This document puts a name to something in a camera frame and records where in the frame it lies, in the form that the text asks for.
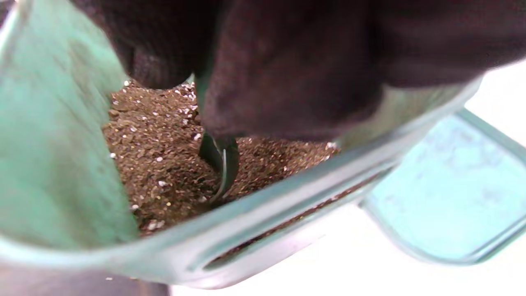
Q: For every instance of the green plastic trowel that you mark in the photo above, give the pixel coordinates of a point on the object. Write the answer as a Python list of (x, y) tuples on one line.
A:
[(224, 164)]

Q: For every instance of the green plastic bin lid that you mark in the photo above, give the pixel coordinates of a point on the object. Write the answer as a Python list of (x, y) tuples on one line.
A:
[(460, 197)]

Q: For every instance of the person's right hand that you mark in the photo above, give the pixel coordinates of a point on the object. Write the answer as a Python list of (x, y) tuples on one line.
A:
[(308, 61)]

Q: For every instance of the green plastic storage bin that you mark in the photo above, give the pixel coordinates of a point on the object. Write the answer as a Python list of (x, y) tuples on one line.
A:
[(49, 164)]

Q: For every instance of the brown potting mix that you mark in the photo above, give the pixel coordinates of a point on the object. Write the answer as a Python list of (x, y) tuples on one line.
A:
[(164, 164)]

